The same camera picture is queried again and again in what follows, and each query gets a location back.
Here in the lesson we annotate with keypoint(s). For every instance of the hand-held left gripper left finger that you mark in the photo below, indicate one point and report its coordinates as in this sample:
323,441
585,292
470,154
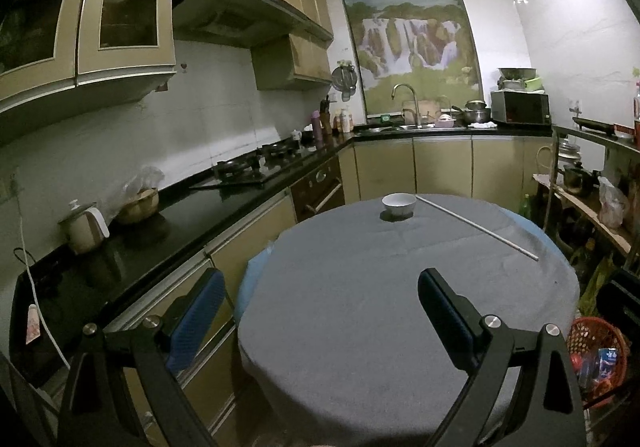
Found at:
197,322

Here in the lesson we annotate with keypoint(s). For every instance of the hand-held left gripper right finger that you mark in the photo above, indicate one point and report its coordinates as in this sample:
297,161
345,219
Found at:
447,322

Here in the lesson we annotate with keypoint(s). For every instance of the red plastic basket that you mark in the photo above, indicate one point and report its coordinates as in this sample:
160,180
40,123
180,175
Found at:
582,332

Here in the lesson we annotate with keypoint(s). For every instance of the yellow plastic bag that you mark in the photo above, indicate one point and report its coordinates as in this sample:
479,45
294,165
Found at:
597,282

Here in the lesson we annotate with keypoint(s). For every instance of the blue under cloth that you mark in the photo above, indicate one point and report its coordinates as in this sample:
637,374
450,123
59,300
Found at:
255,277

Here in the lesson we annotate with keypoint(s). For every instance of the black kitchen countertop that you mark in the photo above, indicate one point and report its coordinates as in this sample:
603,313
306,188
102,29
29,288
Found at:
150,247

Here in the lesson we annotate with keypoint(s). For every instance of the metal storage rack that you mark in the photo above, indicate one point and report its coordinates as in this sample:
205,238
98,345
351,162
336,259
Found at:
590,214

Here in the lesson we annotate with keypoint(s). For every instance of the white plastic bag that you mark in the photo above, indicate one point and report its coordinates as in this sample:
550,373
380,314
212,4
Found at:
612,204

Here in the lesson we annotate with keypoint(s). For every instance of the long white rod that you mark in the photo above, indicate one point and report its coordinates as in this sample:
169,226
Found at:
475,225

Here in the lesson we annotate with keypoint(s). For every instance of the white ceramic bowl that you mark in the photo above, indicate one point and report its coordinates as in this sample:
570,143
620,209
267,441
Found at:
398,207

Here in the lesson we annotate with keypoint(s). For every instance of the dark cooking pot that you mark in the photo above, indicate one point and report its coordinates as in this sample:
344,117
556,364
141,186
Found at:
577,179

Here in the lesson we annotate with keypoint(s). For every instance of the green bottle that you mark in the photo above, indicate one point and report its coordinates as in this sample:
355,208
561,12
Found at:
525,208

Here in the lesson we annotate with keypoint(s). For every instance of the clear bag with bread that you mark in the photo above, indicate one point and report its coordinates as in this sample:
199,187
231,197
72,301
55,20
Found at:
140,204

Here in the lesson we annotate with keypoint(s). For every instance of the beige electric kettle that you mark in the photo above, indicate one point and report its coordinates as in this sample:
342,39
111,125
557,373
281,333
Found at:
82,232

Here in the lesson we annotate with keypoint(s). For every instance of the black gas stove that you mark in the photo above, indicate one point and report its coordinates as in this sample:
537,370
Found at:
260,162

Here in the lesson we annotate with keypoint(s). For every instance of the black electric griddle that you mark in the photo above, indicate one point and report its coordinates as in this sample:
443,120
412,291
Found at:
595,124

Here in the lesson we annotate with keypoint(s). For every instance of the built-in dark oven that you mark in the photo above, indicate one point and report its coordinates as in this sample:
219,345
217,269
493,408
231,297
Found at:
317,187

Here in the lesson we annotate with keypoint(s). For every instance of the metal cooking pot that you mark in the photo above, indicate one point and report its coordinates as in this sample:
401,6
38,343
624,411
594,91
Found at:
477,114

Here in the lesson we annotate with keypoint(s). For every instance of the small white teapot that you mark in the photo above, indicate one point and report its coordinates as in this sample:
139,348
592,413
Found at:
297,136

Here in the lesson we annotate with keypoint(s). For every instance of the microwave oven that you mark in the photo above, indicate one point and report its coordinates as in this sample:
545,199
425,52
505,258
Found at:
520,108

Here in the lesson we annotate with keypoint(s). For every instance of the row of sauce bottles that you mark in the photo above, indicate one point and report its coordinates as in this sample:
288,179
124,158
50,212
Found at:
343,122

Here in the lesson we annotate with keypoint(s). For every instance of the metal kitchen faucet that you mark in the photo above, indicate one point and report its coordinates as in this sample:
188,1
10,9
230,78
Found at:
415,97

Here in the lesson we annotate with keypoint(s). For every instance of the pink bottle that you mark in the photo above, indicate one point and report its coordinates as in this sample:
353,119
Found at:
316,127

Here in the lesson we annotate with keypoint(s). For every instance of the metal basin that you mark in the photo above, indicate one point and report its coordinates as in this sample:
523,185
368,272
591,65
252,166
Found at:
517,74

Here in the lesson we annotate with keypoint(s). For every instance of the hanging metal strainer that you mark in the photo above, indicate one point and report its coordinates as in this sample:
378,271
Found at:
345,79

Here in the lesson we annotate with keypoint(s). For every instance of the glass-door upper cabinet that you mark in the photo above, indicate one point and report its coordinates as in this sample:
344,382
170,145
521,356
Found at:
125,17

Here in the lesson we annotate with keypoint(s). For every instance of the small beige wall cabinet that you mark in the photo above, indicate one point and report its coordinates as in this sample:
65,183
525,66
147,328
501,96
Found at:
285,62

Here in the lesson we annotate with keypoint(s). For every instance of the waterfall wall poster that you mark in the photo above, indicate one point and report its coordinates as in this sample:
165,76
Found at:
410,27

